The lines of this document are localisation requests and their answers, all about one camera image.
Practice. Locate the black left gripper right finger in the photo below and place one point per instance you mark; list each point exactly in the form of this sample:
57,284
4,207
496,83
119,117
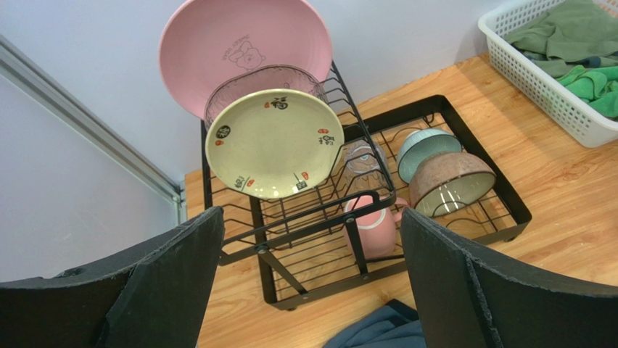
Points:
469,295

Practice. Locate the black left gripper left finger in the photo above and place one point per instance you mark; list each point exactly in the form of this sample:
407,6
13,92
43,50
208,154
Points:
152,294

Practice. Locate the pink mug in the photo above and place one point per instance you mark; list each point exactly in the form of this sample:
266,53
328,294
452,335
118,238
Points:
377,230

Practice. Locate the brown speckled bowl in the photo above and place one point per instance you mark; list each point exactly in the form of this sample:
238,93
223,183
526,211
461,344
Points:
449,181

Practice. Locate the cream patterned plate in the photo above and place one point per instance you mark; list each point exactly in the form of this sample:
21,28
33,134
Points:
274,143

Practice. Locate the clear glass plate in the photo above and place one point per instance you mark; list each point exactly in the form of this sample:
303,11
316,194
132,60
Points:
263,78

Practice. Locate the large pink plate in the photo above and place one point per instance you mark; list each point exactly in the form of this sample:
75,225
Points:
206,43

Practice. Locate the dark blue cloth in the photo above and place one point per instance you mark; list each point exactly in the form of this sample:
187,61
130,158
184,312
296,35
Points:
393,325

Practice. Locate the light blue ribbed bowl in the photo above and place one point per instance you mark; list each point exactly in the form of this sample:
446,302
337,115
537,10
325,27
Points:
421,144

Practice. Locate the clear drinking glass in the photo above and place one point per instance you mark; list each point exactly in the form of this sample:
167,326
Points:
365,166

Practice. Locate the bright green cloth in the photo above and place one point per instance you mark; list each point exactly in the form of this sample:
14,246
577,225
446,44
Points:
596,87

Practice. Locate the white plastic basket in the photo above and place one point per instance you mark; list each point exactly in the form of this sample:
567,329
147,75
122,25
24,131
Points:
579,120

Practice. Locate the olive green cloth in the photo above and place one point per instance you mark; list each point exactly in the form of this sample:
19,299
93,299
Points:
571,34

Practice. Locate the black wire dish rack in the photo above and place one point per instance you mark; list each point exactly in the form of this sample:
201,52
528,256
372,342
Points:
299,241

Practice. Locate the aluminium frame post left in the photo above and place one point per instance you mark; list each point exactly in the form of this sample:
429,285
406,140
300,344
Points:
35,82

